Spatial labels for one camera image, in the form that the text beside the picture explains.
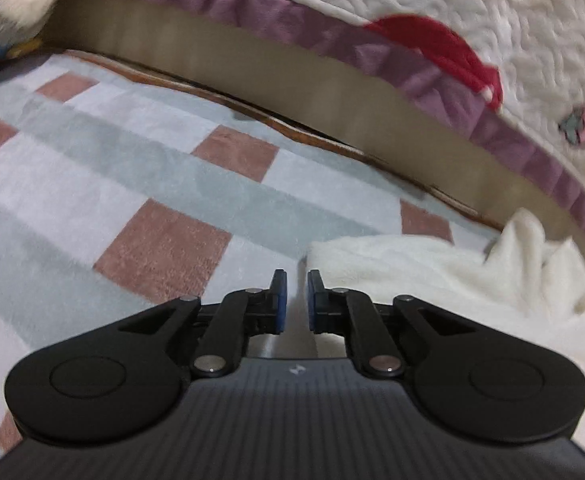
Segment checkered pastel rug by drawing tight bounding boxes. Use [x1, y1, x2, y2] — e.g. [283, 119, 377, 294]
[0, 50, 503, 461]

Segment beige bed frame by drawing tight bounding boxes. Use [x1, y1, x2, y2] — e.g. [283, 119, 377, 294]
[47, 0, 585, 291]

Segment white fleece garment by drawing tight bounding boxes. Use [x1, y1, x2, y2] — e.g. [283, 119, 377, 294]
[305, 207, 585, 376]

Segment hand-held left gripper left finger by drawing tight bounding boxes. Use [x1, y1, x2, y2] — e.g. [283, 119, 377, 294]
[117, 268, 288, 380]

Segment white quilted bedspread red bears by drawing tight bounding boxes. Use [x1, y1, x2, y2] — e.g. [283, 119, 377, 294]
[55, 0, 585, 256]

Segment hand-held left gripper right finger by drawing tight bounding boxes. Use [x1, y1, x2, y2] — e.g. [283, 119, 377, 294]
[307, 268, 478, 380]

